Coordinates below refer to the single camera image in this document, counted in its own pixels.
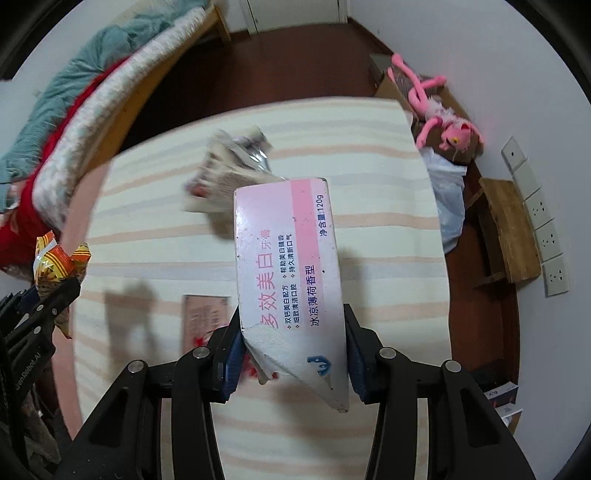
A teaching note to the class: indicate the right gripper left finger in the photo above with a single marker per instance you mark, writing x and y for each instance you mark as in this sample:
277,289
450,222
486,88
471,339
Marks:
121,437

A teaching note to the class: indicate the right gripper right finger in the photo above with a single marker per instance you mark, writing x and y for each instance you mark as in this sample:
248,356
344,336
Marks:
467,439

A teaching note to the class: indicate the teal quilt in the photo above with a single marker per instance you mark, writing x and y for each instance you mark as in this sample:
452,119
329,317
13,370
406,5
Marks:
91,38

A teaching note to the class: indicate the checkered grey pillow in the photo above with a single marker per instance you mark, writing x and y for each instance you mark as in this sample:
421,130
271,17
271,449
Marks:
59,176

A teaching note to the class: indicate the white wall socket strip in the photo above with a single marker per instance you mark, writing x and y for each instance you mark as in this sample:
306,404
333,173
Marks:
553,261

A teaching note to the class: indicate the red chocolate wrapper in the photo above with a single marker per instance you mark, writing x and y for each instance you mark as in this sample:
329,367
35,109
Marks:
251,364

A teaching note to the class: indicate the pink panther plush toy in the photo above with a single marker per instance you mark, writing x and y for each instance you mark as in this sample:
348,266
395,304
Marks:
457,132

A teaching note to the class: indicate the wooden stool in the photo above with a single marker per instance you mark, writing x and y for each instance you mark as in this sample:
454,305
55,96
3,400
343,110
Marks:
504,232

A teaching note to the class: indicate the pink white toothpaste box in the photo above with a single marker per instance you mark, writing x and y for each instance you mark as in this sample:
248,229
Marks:
289,285

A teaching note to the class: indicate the brown paper card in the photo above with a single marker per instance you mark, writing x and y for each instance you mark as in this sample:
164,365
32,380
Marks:
201,316

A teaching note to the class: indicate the white Franzzi cookie wrapper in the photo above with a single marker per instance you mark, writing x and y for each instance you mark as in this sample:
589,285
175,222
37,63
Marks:
230,163

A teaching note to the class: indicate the orange fries snack bag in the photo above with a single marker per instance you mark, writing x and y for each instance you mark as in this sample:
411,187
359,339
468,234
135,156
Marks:
52,265

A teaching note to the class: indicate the white plastic bag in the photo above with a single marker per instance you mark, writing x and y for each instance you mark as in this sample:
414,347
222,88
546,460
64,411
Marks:
447,181

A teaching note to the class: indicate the red fleece blanket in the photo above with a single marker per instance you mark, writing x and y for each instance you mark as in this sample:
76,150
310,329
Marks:
23,225

